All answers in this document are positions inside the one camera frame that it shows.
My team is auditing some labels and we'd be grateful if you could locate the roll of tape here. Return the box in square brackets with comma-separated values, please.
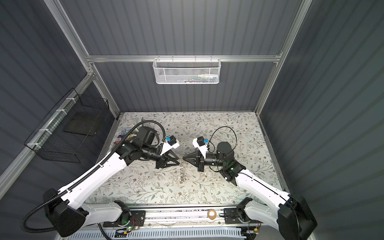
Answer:
[207, 209, 217, 221]

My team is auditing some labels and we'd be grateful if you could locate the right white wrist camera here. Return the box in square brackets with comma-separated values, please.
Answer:
[193, 137, 209, 159]

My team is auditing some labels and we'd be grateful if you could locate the white wire mesh basket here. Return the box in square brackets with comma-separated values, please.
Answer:
[153, 59, 222, 85]

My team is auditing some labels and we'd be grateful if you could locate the colourful paperback book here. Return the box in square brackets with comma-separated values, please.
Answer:
[112, 128, 133, 149]

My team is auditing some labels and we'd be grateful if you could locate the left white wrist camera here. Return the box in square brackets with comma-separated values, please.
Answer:
[160, 136, 180, 156]

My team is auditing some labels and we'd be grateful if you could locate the large metal ring with keyrings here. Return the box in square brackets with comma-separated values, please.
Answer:
[178, 155, 187, 183]

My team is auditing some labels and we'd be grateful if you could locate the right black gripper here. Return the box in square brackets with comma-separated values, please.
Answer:
[183, 150, 226, 173]

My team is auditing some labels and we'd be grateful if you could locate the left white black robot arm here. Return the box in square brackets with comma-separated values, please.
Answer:
[44, 127, 180, 237]

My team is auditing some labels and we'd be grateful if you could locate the black wire mesh basket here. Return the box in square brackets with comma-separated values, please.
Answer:
[24, 89, 110, 164]

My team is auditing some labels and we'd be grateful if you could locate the white pen cup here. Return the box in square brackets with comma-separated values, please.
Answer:
[132, 118, 145, 133]

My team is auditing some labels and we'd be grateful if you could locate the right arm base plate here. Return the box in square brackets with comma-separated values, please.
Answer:
[220, 208, 261, 225]

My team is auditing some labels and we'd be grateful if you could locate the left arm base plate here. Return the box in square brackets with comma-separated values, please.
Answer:
[103, 210, 147, 228]

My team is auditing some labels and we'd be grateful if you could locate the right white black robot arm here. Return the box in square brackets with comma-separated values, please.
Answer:
[183, 142, 318, 240]

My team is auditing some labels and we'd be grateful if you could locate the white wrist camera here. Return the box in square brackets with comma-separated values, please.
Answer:
[193, 137, 209, 159]
[160, 136, 180, 156]

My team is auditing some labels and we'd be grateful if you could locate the left black corrugated cable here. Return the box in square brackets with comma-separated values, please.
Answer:
[20, 119, 166, 234]

